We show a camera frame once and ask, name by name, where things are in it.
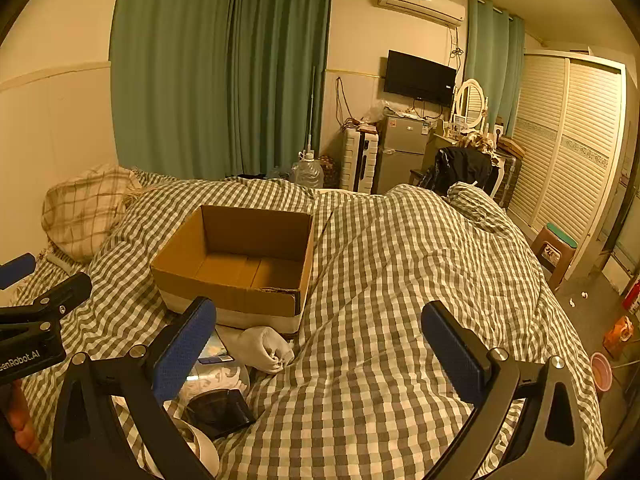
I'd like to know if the brown stool green top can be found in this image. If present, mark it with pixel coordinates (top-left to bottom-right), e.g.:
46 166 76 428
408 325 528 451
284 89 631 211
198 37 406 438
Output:
531 223 578 291

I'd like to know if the white air conditioner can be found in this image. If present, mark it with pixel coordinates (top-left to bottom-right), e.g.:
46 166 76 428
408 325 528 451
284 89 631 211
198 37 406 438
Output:
371 0 467 28

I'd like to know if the black wall television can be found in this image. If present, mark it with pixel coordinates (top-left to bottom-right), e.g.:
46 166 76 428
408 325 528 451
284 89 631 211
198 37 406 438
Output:
384 50 457 107

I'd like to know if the black jacket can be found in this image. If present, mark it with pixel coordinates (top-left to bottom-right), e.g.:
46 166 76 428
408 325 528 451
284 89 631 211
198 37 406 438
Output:
422 146 493 196

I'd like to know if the green white checkered duvet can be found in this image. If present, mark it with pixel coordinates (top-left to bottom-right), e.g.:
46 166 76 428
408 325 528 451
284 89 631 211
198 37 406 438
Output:
10 167 606 480

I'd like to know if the silver fridge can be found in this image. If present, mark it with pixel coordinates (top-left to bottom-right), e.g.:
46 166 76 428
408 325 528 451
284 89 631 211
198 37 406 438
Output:
376 112 432 195

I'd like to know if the large clear water jug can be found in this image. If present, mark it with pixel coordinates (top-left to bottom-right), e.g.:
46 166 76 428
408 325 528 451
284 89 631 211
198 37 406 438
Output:
291 150 325 190

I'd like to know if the pink plastic basin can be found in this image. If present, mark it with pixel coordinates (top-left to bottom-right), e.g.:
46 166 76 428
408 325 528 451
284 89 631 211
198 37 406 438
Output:
590 351 615 393

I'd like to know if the clear plastic bag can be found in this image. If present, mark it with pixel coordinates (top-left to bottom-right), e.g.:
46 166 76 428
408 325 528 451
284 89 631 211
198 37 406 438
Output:
367 100 396 126

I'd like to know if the person's left hand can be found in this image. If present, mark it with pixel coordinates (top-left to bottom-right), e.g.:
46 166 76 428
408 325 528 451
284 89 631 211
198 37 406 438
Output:
2 380 42 456

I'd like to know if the white ribbed suitcase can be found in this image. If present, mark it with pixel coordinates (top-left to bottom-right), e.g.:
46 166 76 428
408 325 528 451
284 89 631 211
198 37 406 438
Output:
341 127 381 193

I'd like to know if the red fire extinguisher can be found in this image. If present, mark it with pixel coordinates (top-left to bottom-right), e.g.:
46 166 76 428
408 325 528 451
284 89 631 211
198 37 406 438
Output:
622 277 640 316

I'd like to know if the cardboard box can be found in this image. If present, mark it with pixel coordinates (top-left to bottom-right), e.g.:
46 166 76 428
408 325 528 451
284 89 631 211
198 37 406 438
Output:
150 204 317 337

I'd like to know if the green curtain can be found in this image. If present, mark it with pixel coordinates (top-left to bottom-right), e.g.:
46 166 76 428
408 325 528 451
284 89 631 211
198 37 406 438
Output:
109 0 237 183
465 0 526 136
230 0 335 196

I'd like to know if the white sock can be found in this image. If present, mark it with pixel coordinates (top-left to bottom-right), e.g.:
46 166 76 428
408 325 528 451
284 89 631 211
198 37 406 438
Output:
235 325 296 375

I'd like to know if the orange bag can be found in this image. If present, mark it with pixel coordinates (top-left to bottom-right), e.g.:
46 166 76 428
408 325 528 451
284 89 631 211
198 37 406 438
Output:
602 315 635 361

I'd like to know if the hanging wall cable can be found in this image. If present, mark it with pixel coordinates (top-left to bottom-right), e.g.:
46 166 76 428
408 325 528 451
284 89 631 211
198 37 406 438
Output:
334 77 352 127

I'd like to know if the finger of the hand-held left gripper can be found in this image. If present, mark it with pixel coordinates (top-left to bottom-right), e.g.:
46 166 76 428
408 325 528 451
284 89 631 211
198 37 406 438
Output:
0 272 94 331
0 254 37 290

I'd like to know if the white tape roll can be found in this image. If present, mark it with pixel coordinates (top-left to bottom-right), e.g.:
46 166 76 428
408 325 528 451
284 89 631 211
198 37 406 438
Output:
172 420 221 480

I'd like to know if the floral patterned bag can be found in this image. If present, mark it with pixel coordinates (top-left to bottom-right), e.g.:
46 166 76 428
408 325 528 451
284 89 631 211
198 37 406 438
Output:
320 155 343 188

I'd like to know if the oval white vanity mirror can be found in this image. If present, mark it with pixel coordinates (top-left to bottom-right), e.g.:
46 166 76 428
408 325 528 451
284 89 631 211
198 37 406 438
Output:
452 78 488 131

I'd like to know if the dark suitcase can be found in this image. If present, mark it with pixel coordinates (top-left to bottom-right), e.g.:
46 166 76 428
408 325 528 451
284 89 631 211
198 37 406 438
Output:
492 152 524 211

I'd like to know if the patterned brown cloth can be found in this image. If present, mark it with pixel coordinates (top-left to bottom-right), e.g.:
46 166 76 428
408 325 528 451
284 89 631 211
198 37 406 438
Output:
460 132 497 155

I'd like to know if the white louvered wardrobe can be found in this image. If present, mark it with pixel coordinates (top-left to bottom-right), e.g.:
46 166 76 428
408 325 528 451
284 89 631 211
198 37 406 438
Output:
505 50 628 281

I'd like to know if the beige plaid pillow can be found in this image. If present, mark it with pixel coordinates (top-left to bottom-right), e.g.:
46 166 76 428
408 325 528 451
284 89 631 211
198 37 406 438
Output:
41 162 143 263

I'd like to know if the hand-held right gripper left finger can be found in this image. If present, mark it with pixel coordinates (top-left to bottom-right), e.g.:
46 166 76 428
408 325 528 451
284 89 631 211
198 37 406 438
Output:
50 296 218 480

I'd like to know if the white pole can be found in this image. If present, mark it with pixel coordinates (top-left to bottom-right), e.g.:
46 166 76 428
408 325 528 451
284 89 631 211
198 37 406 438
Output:
306 65 317 153

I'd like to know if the small blue white carton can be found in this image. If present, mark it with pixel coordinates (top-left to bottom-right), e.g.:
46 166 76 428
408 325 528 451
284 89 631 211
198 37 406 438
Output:
197 327 236 367

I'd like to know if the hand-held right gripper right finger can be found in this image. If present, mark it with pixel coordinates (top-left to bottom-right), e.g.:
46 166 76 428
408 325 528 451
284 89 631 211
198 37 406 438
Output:
420 300 588 480

